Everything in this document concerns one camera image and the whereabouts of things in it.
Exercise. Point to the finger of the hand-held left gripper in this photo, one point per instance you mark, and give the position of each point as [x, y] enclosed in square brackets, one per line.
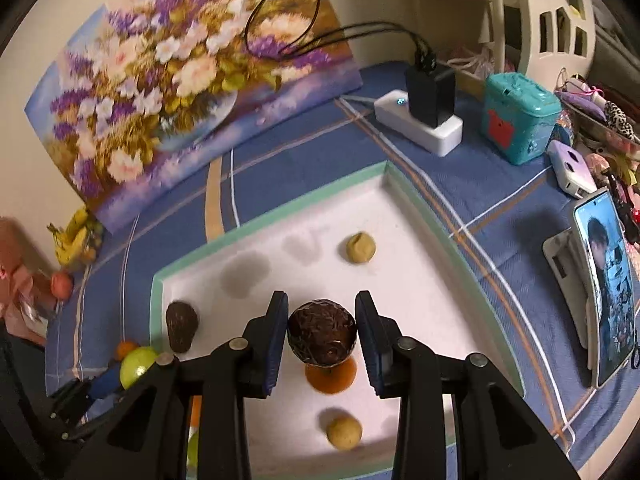
[105, 385]

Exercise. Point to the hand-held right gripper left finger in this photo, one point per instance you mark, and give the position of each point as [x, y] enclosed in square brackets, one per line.
[277, 345]

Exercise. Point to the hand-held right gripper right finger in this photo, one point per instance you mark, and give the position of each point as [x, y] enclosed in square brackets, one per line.
[367, 345]

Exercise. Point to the large green apple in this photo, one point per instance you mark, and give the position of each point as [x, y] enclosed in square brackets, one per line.
[137, 367]

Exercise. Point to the round dark avocado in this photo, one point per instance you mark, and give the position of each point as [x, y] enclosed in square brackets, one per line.
[322, 332]

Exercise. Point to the white tray with green rim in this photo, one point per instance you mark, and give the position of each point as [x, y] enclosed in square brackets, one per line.
[425, 300]

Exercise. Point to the long dark avocado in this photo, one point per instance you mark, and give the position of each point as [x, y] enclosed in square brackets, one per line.
[181, 327]

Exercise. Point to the brown kiwi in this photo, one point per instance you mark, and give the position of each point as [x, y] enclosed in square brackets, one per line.
[344, 431]
[361, 247]

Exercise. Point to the large orange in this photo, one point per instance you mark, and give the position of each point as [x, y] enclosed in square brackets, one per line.
[330, 382]

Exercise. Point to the red peach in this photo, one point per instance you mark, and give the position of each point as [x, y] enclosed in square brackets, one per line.
[62, 284]

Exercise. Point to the clear bowl of mixed fruit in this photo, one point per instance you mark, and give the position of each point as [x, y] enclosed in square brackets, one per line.
[95, 251]

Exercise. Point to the yellow banana bunch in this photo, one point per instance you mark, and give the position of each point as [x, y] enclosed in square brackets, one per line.
[70, 245]

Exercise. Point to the pink wrapped bouquet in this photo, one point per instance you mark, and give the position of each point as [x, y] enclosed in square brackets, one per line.
[15, 260]

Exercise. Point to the blue plaid tablecloth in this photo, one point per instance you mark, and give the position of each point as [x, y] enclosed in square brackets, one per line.
[500, 200]

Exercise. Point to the white phone stand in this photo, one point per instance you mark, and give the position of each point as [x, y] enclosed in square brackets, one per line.
[565, 270]

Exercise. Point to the white power strip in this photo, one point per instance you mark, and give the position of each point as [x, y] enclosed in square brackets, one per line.
[440, 135]

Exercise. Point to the smartphone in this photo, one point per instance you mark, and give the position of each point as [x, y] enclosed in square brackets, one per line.
[607, 285]

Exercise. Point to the black charger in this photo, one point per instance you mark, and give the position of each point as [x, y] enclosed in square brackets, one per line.
[430, 100]

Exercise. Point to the purple white power bank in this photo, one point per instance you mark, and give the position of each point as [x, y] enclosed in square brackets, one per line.
[570, 167]

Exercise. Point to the teal storage box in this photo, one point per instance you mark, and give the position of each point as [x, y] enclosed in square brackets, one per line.
[520, 120]

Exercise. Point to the flower painting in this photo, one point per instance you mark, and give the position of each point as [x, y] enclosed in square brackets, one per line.
[175, 90]

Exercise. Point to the pink plastic bag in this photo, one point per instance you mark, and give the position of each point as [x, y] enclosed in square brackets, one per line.
[472, 60]

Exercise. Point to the pile of hair accessories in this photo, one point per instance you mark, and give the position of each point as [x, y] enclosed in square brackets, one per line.
[607, 115]

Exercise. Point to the white lattice shelf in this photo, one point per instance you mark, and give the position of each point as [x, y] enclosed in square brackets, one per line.
[530, 20]

